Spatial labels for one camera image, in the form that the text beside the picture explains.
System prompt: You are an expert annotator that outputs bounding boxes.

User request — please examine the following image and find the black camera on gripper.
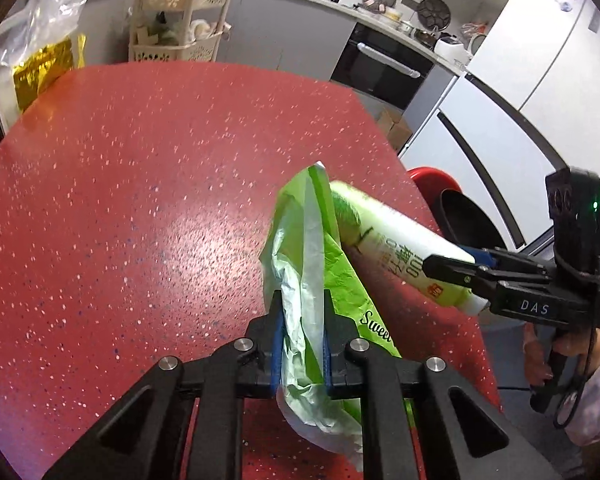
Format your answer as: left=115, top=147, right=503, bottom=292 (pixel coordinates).
left=545, top=167, right=600, bottom=284

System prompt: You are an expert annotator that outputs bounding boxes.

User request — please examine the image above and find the white rice cooker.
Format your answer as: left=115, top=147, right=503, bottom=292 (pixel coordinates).
left=434, top=36, right=472, bottom=65

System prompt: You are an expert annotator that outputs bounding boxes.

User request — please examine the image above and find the clear plastic bag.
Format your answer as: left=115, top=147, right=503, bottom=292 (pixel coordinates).
left=0, top=0, right=94, bottom=72

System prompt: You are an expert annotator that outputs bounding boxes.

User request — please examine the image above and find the gold foil bag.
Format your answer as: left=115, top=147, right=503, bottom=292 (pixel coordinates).
left=12, top=34, right=86, bottom=113

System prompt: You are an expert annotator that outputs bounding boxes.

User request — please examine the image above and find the white green tall bottle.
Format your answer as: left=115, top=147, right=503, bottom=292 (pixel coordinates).
left=329, top=181, right=488, bottom=315

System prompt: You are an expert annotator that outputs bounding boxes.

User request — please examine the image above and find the green snack bag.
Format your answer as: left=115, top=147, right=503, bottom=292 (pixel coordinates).
left=260, top=162, right=399, bottom=474

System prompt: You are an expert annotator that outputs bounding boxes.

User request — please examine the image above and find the black built-in oven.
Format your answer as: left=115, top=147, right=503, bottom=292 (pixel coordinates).
left=332, top=24, right=434, bottom=110

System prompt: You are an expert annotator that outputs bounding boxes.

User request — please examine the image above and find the white refrigerator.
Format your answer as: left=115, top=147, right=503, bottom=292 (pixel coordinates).
left=400, top=0, right=600, bottom=249

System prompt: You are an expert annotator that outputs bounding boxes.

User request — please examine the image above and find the person's hand on handle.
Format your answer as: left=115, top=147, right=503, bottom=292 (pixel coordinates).
left=521, top=320, right=600, bottom=394

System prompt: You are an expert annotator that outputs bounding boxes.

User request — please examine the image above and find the black trash bin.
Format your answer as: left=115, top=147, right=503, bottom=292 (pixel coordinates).
left=432, top=188, right=506, bottom=249

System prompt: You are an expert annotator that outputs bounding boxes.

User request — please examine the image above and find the cardboard box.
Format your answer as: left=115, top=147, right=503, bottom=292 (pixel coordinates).
left=376, top=107, right=413, bottom=153

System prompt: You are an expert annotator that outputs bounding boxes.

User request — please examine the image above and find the beige plastic storage rack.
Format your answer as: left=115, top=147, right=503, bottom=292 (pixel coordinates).
left=129, top=0, right=230, bottom=62

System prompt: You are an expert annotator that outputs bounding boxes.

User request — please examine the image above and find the red round stool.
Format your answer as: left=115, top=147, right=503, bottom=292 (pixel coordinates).
left=407, top=167, right=462, bottom=208

